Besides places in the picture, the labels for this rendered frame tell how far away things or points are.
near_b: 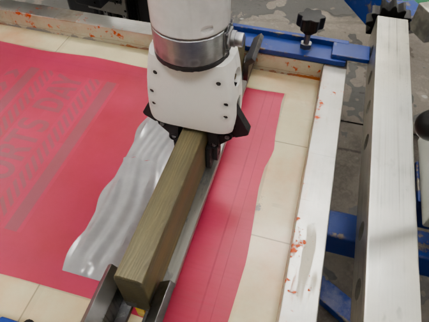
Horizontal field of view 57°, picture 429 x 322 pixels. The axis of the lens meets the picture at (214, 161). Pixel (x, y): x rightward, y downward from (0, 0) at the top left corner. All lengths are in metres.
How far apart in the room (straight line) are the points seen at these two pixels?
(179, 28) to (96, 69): 0.42
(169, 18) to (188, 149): 0.16
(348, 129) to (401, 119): 1.49
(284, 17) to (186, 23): 2.42
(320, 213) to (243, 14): 2.34
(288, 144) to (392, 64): 0.19
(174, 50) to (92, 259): 0.27
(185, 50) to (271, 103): 0.32
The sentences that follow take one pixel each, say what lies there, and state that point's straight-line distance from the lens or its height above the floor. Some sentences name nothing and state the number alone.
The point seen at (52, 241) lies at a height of 0.96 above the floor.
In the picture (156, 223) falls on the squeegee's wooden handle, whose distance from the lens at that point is 0.40.
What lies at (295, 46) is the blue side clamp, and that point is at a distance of 0.71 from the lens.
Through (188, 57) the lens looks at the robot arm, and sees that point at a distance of 0.37.
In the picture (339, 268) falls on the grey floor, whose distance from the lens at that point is 1.60.
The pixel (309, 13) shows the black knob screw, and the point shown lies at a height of 1.06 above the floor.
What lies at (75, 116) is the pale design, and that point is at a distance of 0.67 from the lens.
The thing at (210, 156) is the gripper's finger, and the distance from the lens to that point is 0.49.
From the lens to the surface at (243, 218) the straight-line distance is 0.52.
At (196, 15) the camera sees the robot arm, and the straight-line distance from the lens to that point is 0.35.
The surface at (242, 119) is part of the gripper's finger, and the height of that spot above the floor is 1.08.
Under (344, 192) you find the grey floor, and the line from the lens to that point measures 1.79.
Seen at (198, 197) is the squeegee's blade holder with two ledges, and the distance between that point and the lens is 0.49.
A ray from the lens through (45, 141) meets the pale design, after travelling 0.65.
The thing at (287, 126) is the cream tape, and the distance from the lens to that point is 0.63.
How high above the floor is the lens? 1.40
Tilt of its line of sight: 51 degrees down
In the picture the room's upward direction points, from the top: straight up
